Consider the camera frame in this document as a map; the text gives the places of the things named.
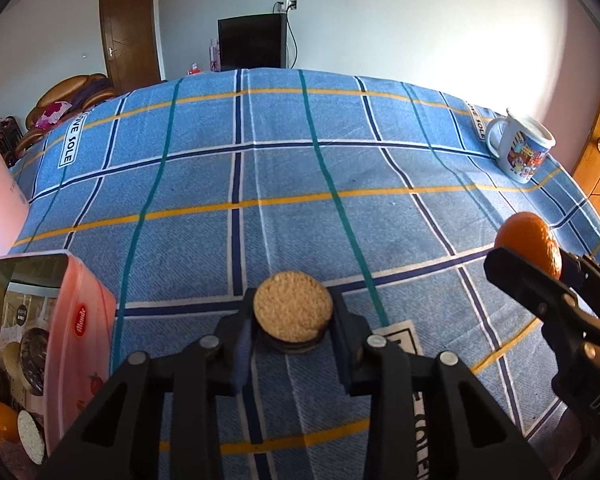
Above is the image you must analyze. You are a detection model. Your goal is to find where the orange mandarin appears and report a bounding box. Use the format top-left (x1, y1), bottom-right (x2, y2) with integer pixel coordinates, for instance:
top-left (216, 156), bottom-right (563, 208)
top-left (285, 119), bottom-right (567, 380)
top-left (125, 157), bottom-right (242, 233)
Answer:
top-left (494, 211), bottom-right (562, 280)

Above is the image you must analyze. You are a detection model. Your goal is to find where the sandwich cookie back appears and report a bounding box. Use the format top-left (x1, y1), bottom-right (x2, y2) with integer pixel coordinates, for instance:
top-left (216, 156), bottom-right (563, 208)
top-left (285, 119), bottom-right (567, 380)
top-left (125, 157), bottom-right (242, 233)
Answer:
top-left (252, 271), bottom-right (334, 354)

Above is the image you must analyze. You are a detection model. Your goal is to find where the smooth orange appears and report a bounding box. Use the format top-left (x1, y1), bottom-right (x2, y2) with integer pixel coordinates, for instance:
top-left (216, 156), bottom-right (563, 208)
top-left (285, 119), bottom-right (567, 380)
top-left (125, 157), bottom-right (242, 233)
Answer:
top-left (0, 402), bottom-right (19, 444)

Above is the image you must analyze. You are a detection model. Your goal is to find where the white printed mug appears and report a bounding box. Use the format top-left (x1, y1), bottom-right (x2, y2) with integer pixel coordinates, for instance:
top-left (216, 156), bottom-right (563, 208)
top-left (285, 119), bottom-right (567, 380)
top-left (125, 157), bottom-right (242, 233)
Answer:
top-left (486, 112), bottom-right (556, 183)

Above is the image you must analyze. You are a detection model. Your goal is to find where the pink metal tin box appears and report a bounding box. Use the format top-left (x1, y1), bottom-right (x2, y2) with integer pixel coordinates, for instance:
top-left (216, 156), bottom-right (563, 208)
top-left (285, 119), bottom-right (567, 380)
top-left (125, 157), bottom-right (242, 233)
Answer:
top-left (0, 250), bottom-right (116, 464)

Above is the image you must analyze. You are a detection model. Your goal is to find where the blue plaid tablecloth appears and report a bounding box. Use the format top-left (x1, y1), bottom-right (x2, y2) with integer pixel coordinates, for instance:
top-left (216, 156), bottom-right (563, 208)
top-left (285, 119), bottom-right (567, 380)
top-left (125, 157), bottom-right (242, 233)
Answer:
top-left (12, 68), bottom-right (600, 479)

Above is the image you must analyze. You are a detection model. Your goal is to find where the paper leaflet in tin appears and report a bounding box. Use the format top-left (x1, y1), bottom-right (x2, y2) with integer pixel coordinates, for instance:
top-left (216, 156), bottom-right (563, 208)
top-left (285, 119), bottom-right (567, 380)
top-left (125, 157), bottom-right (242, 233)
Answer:
top-left (0, 282), bottom-right (59, 415)

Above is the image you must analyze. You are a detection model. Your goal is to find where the brown leather armchair back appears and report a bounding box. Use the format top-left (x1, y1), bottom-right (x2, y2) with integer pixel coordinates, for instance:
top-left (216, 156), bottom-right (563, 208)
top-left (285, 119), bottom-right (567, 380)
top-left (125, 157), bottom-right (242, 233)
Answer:
top-left (16, 73), bottom-right (116, 158)

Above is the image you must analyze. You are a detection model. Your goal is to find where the black television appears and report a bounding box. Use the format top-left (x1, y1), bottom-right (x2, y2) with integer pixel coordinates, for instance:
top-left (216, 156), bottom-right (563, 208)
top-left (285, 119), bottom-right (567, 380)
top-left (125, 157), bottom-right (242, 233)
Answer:
top-left (218, 13), bottom-right (287, 72)

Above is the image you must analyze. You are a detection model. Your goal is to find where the brown wooden door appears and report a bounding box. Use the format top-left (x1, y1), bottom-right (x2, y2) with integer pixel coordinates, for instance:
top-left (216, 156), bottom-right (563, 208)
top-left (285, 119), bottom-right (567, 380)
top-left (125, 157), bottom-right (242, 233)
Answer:
top-left (98, 0), bottom-right (161, 94)

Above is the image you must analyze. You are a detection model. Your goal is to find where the wall power socket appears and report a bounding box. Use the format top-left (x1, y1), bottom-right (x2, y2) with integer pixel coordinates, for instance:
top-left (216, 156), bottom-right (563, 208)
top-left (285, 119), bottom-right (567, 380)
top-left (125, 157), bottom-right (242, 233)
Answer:
top-left (280, 0), bottom-right (298, 11)

